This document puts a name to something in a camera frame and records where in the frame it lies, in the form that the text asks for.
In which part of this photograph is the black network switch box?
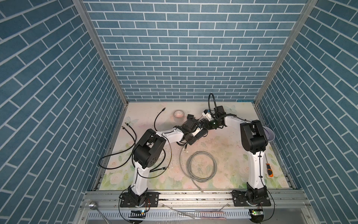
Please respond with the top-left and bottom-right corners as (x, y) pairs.
(185, 129), (208, 145)

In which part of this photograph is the short black ethernet cable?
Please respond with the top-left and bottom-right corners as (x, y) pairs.
(153, 107), (167, 132)

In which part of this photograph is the grey ethernet cable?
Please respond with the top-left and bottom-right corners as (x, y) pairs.
(178, 145), (218, 193)

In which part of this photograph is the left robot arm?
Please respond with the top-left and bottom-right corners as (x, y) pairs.
(129, 118), (208, 197)

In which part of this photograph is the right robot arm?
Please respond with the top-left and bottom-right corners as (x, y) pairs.
(202, 106), (269, 203)

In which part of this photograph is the clear tape roll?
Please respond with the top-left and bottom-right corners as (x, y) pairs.
(173, 110), (185, 122)

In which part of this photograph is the lavender ceramic mug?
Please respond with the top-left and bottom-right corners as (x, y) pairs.
(263, 127), (276, 142)

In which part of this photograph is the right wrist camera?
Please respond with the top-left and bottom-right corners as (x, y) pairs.
(202, 110), (213, 121)

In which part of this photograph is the orange handled screwdriver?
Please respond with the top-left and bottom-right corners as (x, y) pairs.
(266, 163), (274, 177)

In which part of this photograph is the long black cable pair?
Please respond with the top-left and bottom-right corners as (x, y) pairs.
(97, 122), (138, 170)

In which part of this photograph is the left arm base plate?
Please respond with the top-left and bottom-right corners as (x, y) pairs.
(120, 192), (159, 208)

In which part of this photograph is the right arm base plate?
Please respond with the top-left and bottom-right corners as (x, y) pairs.
(231, 190), (271, 207)

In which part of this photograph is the aluminium mounting rail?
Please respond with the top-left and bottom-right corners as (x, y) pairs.
(74, 189), (318, 224)

